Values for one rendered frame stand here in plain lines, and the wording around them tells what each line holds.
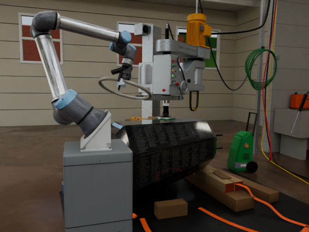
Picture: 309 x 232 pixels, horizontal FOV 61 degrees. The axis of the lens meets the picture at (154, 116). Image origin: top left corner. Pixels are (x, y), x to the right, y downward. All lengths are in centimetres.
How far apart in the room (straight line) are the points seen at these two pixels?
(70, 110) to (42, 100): 713
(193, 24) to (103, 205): 247
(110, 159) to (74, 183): 24
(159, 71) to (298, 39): 356
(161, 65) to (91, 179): 159
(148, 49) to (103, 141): 228
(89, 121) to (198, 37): 211
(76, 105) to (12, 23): 751
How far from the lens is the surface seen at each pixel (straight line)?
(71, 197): 162
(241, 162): 407
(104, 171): 158
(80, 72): 871
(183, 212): 266
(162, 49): 278
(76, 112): 163
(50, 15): 190
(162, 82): 278
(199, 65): 334
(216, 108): 1013
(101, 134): 159
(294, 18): 579
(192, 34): 342
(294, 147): 530
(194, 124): 298
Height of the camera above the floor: 124
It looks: 6 degrees down
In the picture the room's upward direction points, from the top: 1 degrees clockwise
